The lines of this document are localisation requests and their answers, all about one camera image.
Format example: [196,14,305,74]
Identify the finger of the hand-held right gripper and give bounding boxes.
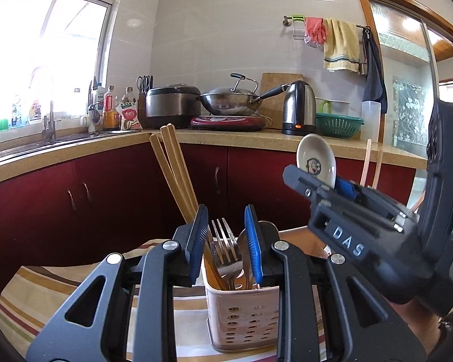
[282,164,337,207]
[335,176,364,202]

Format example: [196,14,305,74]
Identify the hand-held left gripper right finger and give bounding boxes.
[244,204,427,362]

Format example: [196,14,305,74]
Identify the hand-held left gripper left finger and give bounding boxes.
[26,204,209,362]

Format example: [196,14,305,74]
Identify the metal spoon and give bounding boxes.
[236,228,257,291]

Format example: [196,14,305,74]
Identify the white ceramic spoon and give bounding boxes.
[296,133,337,189]

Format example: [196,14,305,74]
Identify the metal fork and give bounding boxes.
[208,218,244,291]

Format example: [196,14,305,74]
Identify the beige plastic utensil holder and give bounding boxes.
[202,234,280,353]

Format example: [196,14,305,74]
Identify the green plastic colander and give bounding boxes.
[315,113,365,140]

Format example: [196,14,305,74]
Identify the white plastic container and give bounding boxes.
[361,100,382,144]

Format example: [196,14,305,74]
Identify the beige stone countertop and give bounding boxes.
[0,126,427,189]

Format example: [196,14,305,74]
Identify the steel electric kettle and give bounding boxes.
[282,80,317,136]

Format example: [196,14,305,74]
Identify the red induction cooker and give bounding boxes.
[190,115,268,132]

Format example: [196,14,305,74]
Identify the wooden cutting board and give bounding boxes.
[260,72,304,119]

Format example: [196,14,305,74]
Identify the dark blue apron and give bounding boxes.
[362,28,388,114]

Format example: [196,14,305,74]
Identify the steel wok with lid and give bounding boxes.
[199,73,289,116]

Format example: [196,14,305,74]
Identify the glass sliding door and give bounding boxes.
[370,2,439,151]

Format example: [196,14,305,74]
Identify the dark rice cooker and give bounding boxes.
[146,84,201,129]

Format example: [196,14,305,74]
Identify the yellow towel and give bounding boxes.
[323,18,361,73]

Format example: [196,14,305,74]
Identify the red and white seasoning bag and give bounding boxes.
[116,102,143,131]

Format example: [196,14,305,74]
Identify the knife block with scissors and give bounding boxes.
[137,75,154,129]

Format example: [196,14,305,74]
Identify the pink rubber gloves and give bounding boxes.
[304,17,328,45]

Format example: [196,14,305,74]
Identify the cooking oil bottle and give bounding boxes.
[103,85,119,131]

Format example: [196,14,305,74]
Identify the short faucet with filter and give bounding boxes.
[84,81,102,132]

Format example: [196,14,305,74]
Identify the striped tablecloth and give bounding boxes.
[0,230,325,362]

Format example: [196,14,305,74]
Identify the tall metal faucet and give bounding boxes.
[29,66,57,142]

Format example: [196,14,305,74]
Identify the stainless steel sink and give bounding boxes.
[0,130,144,167]

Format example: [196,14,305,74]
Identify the dish soap bottles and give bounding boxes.
[27,96,42,123]

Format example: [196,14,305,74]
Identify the kitchen window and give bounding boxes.
[0,0,116,132]

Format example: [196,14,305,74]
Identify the white pot green handle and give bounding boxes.
[316,99,351,116]

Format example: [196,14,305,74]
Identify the metal towel rail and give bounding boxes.
[282,15,371,40]

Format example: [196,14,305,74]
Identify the wooden door frame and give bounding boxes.
[351,0,453,61]

